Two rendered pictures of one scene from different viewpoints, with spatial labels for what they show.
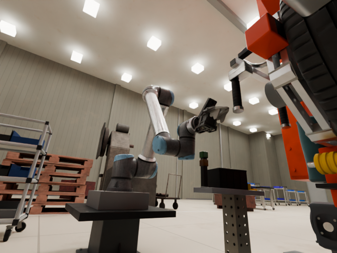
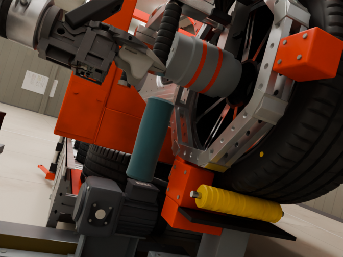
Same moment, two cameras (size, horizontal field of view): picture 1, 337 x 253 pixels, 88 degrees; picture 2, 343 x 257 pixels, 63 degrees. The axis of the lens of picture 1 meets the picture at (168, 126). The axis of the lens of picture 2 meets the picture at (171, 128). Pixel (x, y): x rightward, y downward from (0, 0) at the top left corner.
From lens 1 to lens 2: 0.63 m
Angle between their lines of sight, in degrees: 83
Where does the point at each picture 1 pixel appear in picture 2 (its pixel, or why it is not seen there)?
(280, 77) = (270, 111)
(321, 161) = (211, 199)
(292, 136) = not seen: hidden behind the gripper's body
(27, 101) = not seen: outside the picture
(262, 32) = (329, 66)
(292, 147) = (79, 92)
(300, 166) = (76, 121)
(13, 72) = not seen: outside the picture
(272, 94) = (180, 62)
